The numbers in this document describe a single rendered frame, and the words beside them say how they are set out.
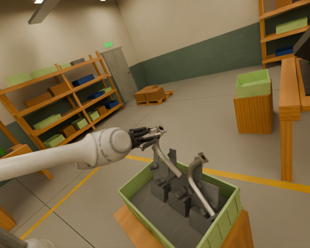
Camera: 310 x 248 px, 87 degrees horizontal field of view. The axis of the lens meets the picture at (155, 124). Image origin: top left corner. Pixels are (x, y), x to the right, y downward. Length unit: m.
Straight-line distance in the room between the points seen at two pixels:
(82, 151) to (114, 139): 0.10
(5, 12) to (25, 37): 0.63
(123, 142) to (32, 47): 5.75
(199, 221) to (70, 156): 0.68
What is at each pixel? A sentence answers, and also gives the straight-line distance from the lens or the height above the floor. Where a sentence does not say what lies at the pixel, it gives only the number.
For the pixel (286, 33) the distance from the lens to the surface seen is 5.84.
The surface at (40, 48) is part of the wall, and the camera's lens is 6.19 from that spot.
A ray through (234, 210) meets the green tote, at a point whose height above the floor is 0.86.
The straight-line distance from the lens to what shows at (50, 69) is 5.47.
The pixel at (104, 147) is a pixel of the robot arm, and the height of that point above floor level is 1.50.
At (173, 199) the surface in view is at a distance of 1.03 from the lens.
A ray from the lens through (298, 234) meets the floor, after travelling 1.98.
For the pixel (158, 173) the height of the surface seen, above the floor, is 0.95.
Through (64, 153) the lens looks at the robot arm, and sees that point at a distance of 0.51.
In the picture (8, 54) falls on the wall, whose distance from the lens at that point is 5.91.
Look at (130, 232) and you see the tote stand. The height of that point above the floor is 0.79.
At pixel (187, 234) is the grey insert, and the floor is 0.85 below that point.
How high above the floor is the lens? 1.70
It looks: 24 degrees down
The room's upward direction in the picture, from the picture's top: 22 degrees counter-clockwise
